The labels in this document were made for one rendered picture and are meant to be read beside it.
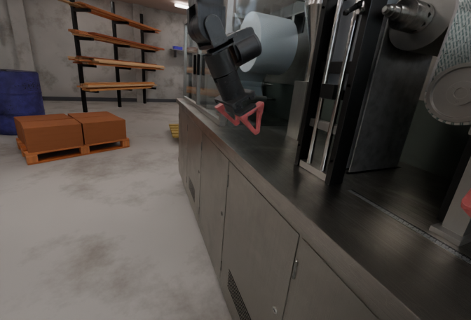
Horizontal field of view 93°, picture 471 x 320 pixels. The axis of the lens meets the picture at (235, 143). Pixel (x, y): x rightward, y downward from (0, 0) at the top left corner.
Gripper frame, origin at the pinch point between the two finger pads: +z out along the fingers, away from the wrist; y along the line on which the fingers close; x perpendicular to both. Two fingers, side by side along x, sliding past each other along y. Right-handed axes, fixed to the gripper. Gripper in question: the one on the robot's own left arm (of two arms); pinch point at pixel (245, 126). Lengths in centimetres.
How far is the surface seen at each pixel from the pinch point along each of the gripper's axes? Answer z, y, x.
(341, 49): -6.2, -4.6, -32.8
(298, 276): 32.3, -20.1, 10.7
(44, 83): -40, 796, 186
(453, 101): 6.2, -29.0, -33.4
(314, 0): -16, 27, -60
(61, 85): -18, 796, 155
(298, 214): 15.9, -18.4, 4.3
